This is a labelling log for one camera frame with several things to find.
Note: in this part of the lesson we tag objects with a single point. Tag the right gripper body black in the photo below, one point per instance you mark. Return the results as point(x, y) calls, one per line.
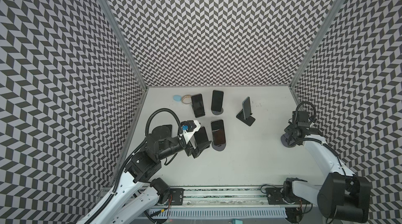
point(290, 134)

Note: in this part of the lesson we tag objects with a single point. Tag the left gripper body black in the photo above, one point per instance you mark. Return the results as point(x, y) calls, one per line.
point(188, 149)

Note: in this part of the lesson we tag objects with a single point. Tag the grey round stand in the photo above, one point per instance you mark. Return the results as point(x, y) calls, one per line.
point(218, 146)
point(288, 140)
point(214, 112)

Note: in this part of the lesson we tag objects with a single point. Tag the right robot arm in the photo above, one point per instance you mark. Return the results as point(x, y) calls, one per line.
point(343, 195)

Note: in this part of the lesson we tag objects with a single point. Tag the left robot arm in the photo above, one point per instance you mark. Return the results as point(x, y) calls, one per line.
point(140, 167)

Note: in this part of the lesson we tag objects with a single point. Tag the front left black phone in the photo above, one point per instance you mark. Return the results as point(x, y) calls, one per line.
point(201, 136)

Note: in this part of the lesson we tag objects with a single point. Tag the black phone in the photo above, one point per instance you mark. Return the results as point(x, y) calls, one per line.
point(201, 136)
point(246, 108)
point(198, 105)
point(217, 100)
point(218, 132)

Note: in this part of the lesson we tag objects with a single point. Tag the front centre black phone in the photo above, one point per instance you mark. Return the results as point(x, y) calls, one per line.
point(218, 132)

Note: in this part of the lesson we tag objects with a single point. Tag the grey round stand back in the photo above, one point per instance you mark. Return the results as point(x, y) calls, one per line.
point(214, 112)

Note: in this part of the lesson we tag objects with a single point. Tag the back left black phone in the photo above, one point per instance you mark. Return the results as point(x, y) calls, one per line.
point(198, 105)

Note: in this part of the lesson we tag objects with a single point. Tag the black square phone stand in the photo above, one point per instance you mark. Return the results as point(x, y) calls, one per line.
point(249, 121)

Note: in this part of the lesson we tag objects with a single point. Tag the back centre black phone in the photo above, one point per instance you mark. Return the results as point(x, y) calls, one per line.
point(217, 100)

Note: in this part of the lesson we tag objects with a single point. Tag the back right black phone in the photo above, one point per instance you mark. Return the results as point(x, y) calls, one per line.
point(246, 108)

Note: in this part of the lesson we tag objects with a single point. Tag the light blue round disc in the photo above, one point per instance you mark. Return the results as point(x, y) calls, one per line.
point(177, 98)

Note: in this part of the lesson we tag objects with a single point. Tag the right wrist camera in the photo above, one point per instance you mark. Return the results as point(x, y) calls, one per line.
point(302, 118)

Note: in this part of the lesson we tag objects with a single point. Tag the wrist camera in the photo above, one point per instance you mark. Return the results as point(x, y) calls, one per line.
point(187, 130)
point(302, 118)

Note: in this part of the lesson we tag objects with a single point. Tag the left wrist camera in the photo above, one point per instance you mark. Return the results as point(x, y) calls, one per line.
point(187, 130)

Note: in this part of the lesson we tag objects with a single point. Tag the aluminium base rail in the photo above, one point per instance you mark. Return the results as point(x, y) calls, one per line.
point(207, 196)

